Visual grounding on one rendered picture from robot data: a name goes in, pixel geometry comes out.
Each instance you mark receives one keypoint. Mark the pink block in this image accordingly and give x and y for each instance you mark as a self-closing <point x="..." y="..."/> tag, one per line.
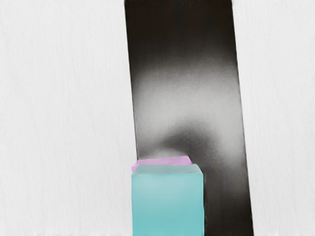
<point x="162" y="161"/>

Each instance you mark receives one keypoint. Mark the teal block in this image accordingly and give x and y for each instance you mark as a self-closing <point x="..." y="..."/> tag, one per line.
<point x="167" y="201"/>

